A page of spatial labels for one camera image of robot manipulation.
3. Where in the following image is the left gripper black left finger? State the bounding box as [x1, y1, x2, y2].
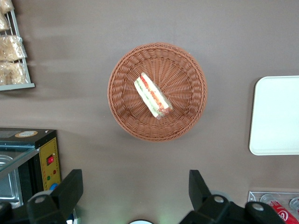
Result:
[27, 169, 84, 224]

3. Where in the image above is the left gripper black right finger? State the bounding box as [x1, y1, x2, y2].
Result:
[179, 169, 249, 224]

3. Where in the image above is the triangle sandwich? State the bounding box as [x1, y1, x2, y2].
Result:
[133, 72, 174, 121]

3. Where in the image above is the beige plastic tray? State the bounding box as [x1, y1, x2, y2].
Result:
[249, 75, 299, 156]

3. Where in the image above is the brown round wicker basket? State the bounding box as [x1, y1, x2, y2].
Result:
[107, 42, 208, 142]

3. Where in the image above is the clear acrylic bottle rack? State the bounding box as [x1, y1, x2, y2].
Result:
[247, 191, 299, 224]

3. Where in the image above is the steel warmer pan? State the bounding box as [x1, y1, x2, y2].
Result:
[0, 155, 21, 206]

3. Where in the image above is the black food warmer appliance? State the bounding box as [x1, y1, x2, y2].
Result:
[0, 127, 62, 210]

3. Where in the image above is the red cola bottle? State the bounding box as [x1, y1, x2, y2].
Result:
[266, 199, 299, 224]

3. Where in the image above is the wrapped bread packet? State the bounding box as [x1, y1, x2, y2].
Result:
[0, 13, 11, 32]
[0, 0, 14, 14]
[0, 35, 28, 63]
[0, 62, 28, 86]

